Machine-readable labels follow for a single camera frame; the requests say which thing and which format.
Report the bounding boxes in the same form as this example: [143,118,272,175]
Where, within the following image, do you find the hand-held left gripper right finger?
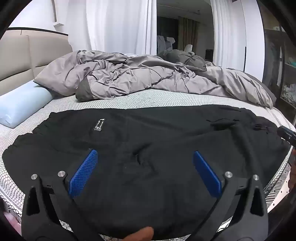
[187,151,269,241]

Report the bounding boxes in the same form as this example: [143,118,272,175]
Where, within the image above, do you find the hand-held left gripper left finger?
[22,149,105,241]

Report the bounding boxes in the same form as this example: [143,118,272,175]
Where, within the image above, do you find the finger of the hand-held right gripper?
[277,126,296,146]

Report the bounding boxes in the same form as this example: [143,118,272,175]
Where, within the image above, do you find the black pants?
[2,104,293,234]

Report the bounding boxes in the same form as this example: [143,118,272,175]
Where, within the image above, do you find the person's left hand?
[124,227,154,241]

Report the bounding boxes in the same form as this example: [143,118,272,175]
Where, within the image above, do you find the open wardrobe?
[261,0,296,109]

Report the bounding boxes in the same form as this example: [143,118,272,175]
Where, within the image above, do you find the bed with honeycomb sheet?
[0,88,296,241]

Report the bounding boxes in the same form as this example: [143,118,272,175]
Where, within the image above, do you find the light blue pillow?
[0,81,53,129]

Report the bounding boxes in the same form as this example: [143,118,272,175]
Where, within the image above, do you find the grey duvet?
[33,50,277,108]

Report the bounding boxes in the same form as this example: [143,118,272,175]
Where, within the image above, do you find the white curtain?
[210,0,247,70]
[85,0,158,56]

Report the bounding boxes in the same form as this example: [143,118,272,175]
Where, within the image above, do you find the beige padded headboard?
[0,27,73,96]

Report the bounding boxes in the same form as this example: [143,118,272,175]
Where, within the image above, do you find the hanging pale clothes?
[157,35,176,52]

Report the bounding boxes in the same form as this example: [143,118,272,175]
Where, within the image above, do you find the brown curtain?
[178,17,199,54]

